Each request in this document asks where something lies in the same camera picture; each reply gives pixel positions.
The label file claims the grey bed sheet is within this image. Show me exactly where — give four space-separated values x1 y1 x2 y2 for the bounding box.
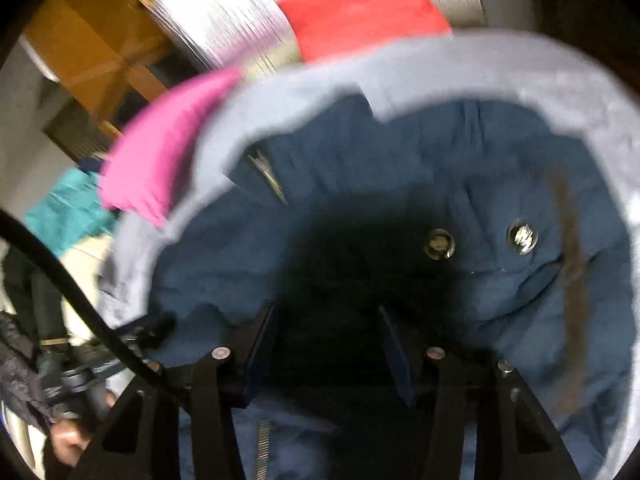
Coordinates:
96 29 640 480

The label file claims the silver striped bed cover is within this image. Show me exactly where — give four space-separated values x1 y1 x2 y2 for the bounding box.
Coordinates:
149 0 485 74

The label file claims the teal garment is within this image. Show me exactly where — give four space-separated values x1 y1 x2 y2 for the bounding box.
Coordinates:
25 168 116 257

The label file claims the orange wooden cabinet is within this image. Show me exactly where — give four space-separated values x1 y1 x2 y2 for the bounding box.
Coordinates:
24 0 172 139

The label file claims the navy blue padded jacket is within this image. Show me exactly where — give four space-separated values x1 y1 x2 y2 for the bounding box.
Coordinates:
150 96 636 479

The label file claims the dark clothes pile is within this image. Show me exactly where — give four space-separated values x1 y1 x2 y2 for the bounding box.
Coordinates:
1 246 66 434

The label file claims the red pillow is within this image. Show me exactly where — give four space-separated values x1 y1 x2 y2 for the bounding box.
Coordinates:
278 0 451 63

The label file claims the person's left hand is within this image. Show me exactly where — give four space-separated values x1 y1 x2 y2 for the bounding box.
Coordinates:
51 419 91 468

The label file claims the black cable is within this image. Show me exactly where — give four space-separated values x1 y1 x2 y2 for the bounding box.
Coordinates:
0 207 166 391

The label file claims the pink pillow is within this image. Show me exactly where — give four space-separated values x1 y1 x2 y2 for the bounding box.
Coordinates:
98 68 242 226

